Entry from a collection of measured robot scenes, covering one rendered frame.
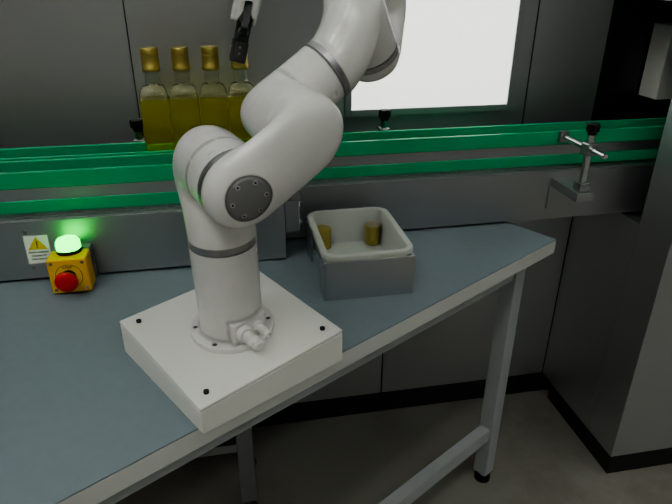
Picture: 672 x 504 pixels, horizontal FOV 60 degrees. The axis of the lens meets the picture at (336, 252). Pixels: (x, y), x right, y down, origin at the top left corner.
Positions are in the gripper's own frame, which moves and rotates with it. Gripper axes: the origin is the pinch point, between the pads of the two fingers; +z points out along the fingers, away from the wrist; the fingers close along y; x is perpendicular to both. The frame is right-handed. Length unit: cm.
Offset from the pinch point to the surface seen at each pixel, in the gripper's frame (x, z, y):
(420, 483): 59, 83, 29
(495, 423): 82, 75, 15
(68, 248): -24, 39, 22
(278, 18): 7.5, -7.2, -12.1
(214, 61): -4.3, 3.0, 1.5
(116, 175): -18.5, 25.9, 14.3
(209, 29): -6.4, -1.4, -11.7
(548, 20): 72, -23, -17
